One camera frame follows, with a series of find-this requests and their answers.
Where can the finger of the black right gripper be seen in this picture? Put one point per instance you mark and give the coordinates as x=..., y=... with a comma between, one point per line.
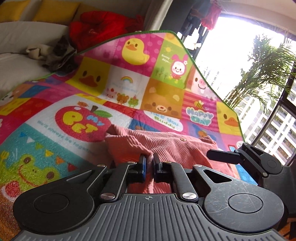
x=256, y=162

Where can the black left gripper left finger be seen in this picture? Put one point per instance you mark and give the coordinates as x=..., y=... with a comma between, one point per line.
x=66, y=204

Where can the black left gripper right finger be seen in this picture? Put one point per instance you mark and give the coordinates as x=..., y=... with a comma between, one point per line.
x=232, y=204

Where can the pink corduroy garment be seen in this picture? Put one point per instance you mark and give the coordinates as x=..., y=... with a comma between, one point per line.
x=125, y=145

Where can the colourful cartoon play mat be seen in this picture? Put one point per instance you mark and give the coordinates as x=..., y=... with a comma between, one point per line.
x=55, y=126

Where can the green palm plant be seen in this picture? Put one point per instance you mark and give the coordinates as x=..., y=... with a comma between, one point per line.
x=267, y=76

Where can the beige sofa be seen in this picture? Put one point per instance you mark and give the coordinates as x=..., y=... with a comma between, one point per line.
x=16, y=66

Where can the grey beige plush toy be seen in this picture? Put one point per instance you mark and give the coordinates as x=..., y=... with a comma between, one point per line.
x=60, y=58

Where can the red plush cushion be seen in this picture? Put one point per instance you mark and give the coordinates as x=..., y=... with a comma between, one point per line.
x=94, y=27

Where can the yellow cushion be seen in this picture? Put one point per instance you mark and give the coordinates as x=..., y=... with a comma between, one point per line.
x=56, y=12
x=11, y=11

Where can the black window frame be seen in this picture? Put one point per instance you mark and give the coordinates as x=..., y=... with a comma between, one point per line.
x=277, y=135

